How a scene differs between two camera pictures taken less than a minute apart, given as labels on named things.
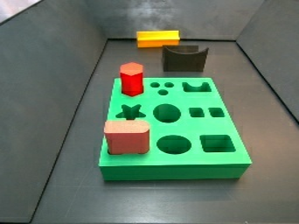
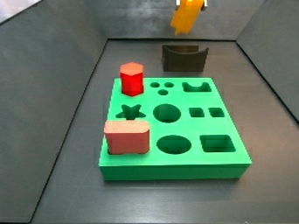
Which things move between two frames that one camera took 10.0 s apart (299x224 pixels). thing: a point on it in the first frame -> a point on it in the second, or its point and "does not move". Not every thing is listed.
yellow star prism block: (155, 38) -> (186, 15)
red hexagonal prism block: (131, 74) does not move
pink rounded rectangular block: (127, 136) does not move
